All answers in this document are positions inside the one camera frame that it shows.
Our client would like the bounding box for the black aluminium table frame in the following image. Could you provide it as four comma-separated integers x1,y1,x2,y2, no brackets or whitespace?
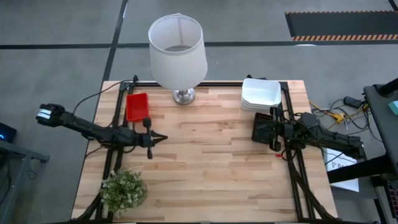
70,74,339,224

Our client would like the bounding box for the black box with blue light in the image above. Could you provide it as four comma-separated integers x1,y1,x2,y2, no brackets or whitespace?
0,122,18,144

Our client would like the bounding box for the grey metal cart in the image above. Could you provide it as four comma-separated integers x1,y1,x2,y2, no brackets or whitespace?
0,139,51,224

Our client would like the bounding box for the black hazard-striped floor mat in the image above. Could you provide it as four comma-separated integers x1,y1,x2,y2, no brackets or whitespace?
285,11,398,42

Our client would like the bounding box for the white paper sheet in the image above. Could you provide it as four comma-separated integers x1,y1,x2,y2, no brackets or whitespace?
323,147,360,193

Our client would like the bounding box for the red plastic basket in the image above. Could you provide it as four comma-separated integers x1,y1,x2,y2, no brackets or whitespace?
125,92,150,123

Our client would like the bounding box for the black power adapter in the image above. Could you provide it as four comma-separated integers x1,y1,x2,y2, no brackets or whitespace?
343,96,362,110

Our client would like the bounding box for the black desk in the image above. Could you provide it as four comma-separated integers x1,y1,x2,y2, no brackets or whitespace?
326,77,398,224

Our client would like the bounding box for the yellow floor cable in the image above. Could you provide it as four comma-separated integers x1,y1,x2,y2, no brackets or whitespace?
308,99,370,123

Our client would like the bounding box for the white plastic storage bin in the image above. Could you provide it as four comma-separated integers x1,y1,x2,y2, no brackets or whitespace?
240,93,280,115
241,77,282,109

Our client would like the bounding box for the thick black cable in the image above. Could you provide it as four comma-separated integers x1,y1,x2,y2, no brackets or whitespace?
72,79,135,114

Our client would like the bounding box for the silver lamp with white shade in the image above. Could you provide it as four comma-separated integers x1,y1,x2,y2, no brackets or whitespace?
147,12,208,106

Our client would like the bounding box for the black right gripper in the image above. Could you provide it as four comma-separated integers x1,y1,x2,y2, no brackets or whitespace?
269,106,295,152

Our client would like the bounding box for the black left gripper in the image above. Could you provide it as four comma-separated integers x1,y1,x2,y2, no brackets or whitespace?
136,117,169,160

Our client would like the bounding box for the plant in striped pot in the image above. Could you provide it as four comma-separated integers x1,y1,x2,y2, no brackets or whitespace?
99,167,149,218

